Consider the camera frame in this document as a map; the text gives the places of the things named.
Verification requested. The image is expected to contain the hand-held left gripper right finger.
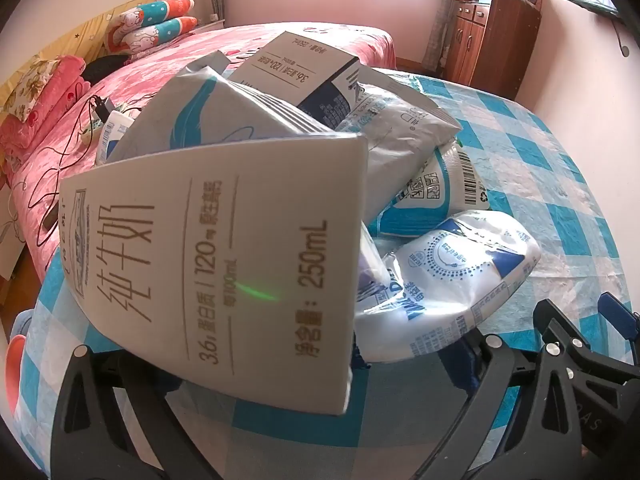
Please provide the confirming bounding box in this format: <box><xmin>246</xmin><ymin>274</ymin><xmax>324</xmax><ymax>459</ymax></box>
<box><xmin>425</xmin><ymin>333</ymin><xmax>583</xmax><ymax>480</ymax></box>

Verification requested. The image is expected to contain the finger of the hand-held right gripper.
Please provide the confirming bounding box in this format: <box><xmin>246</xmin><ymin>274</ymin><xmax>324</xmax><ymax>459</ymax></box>
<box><xmin>533</xmin><ymin>299</ymin><xmax>640</xmax><ymax>401</ymax></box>
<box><xmin>600</xmin><ymin>292</ymin><xmax>640</xmax><ymax>366</ymax></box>

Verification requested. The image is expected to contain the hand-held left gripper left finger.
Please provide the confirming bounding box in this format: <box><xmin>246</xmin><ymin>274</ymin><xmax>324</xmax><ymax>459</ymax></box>
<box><xmin>50</xmin><ymin>344</ymin><xmax>222</xmax><ymax>480</ymax></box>

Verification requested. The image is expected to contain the white blue dotted milk pouch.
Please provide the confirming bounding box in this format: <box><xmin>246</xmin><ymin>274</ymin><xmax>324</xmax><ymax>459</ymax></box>
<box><xmin>354</xmin><ymin>210</ymin><xmax>543</xmax><ymax>364</ymax></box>

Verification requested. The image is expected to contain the white milk carton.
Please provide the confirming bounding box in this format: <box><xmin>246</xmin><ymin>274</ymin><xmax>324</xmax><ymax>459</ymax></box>
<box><xmin>59</xmin><ymin>132</ymin><xmax>369</xmax><ymax>402</ymax></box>

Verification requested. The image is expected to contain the blue checked plastic tablecloth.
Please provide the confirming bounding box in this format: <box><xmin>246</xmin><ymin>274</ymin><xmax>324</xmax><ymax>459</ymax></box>
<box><xmin>10</xmin><ymin>67</ymin><xmax>633</xmax><ymax>461</ymax></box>

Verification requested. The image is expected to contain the white blue pouch with barcode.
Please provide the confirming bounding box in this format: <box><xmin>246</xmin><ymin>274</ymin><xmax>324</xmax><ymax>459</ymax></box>
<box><xmin>372</xmin><ymin>140</ymin><xmax>493</xmax><ymax>238</ymax></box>

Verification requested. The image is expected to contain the plain white pouch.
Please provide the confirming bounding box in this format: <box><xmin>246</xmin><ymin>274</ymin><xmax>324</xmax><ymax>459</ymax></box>
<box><xmin>334</xmin><ymin>67</ymin><xmax>462</xmax><ymax>223</ymax></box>

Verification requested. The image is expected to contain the small white packet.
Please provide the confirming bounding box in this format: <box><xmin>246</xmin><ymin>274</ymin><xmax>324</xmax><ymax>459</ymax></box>
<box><xmin>95</xmin><ymin>112</ymin><xmax>135</xmax><ymax>166</ymax></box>

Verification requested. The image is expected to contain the brown wooden cabinet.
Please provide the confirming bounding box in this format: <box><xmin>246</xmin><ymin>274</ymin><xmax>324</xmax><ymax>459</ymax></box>
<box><xmin>442</xmin><ymin>0</ymin><xmax>544</xmax><ymax>102</ymax></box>

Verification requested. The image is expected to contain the folded pink quilt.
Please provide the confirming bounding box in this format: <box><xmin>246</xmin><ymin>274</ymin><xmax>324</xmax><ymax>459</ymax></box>
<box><xmin>0</xmin><ymin>55</ymin><xmax>87</xmax><ymax>163</ymax></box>

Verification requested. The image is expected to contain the white pouch with blue swirl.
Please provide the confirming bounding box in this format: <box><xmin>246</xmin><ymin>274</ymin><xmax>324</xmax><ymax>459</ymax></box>
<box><xmin>107</xmin><ymin>52</ymin><xmax>341</xmax><ymax>163</ymax></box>

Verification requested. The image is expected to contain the floral pillow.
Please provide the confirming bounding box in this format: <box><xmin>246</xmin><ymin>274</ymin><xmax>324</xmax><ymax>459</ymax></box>
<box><xmin>4</xmin><ymin>57</ymin><xmax>62</xmax><ymax>122</ymax></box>

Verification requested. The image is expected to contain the black cloth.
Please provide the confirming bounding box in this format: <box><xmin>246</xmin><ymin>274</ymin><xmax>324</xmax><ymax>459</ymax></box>
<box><xmin>81</xmin><ymin>55</ymin><xmax>125</xmax><ymax>86</ymax></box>

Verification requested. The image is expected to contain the dark blue milk carton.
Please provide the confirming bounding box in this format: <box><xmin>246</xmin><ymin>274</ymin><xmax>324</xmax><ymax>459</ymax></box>
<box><xmin>227</xmin><ymin>31</ymin><xmax>362</xmax><ymax>128</ymax></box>

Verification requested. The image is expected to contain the pink printed blanket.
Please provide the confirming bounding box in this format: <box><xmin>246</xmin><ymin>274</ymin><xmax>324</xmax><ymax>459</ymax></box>
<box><xmin>0</xmin><ymin>24</ymin><xmax>398</xmax><ymax>281</ymax></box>

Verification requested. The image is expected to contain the yellow wooden headboard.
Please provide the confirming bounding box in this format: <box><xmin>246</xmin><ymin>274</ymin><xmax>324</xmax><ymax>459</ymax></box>
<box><xmin>0</xmin><ymin>0</ymin><xmax>157</xmax><ymax>103</ymax></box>

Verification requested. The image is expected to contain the black cable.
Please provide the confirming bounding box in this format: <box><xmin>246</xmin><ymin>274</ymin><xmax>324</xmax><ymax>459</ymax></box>
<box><xmin>25</xmin><ymin>82</ymin><xmax>101</xmax><ymax>213</ymax></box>

